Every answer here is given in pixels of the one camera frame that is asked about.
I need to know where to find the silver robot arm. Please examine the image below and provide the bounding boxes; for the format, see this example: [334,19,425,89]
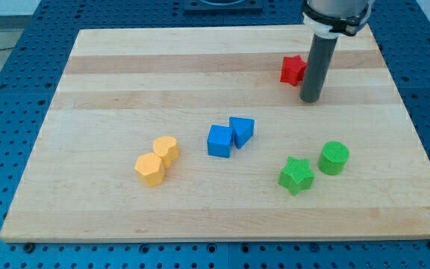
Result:
[302,0,374,39]

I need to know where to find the wooden board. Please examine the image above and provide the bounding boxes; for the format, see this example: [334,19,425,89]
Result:
[0,25,430,243]

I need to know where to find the blue cube block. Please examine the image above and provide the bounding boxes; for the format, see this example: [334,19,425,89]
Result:
[207,125,233,158]

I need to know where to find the blue triangle block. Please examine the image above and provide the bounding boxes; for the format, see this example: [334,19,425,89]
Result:
[229,117,255,149]

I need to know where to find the yellow heart block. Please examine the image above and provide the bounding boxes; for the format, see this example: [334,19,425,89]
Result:
[152,136,180,169]

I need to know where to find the yellow hexagon block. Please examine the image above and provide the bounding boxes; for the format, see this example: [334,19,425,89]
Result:
[134,152,165,187]

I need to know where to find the green star block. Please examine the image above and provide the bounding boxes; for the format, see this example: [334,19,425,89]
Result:
[278,156,314,196]

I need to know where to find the red star block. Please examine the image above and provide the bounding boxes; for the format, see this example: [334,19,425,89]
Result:
[280,55,307,86]

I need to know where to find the green cylinder block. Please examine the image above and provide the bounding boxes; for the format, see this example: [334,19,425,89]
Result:
[317,141,349,176]

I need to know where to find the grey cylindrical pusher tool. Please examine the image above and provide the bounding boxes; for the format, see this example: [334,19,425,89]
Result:
[300,34,337,103]

